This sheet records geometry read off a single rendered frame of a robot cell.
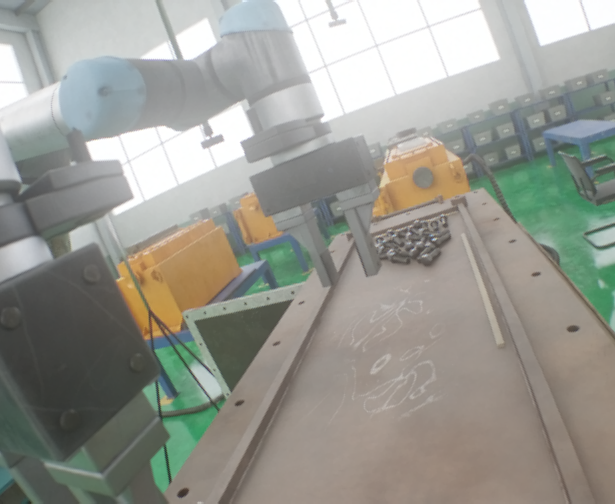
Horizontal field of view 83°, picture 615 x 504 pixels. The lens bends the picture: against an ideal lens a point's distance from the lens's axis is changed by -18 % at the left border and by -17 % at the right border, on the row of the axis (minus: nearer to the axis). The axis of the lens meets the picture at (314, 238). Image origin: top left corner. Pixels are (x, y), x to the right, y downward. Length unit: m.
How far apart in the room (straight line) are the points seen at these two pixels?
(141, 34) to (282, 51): 11.48
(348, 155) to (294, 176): 0.06
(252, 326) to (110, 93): 1.28
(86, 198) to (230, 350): 1.52
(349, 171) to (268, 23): 0.18
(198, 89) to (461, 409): 0.42
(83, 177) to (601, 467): 0.35
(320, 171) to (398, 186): 2.52
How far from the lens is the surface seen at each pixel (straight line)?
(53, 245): 0.85
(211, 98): 0.49
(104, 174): 0.20
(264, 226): 6.50
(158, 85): 0.42
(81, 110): 0.40
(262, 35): 0.45
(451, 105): 9.58
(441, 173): 2.95
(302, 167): 0.44
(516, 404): 0.38
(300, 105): 0.44
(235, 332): 1.62
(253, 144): 0.39
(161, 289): 3.79
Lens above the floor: 1.61
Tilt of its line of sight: 11 degrees down
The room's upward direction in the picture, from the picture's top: 22 degrees counter-clockwise
